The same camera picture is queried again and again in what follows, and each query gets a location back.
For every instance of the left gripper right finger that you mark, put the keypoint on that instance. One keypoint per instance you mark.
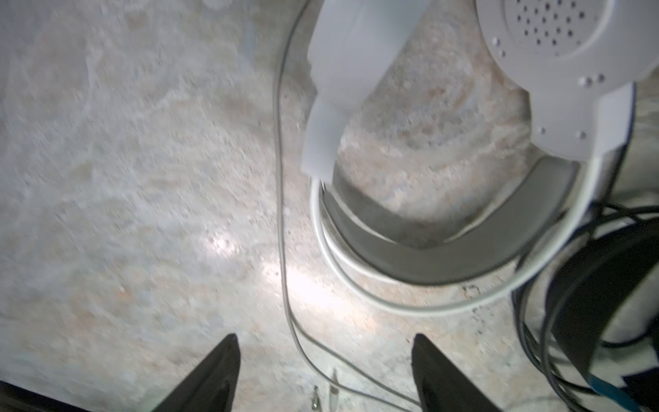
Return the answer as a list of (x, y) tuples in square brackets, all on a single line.
[(441, 386)]

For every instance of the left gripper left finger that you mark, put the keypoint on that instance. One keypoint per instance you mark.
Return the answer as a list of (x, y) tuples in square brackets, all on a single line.
[(211, 386)]

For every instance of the black gaming headphones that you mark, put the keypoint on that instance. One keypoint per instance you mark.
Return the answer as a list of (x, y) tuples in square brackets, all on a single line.
[(584, 296)]

